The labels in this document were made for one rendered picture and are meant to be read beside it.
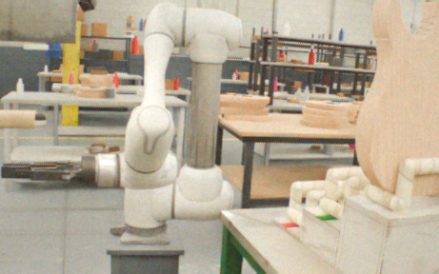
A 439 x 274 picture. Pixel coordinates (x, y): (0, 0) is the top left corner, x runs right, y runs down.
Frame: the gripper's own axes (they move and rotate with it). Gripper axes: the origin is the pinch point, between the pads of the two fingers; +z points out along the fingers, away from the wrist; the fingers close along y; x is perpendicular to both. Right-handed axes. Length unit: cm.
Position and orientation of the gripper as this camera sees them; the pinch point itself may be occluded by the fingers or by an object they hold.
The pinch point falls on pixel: (15, 170)
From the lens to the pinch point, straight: 120.4
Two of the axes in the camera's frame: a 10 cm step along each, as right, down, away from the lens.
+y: -3.1, -1.9, 9.3
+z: -9.5, -0.1, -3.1
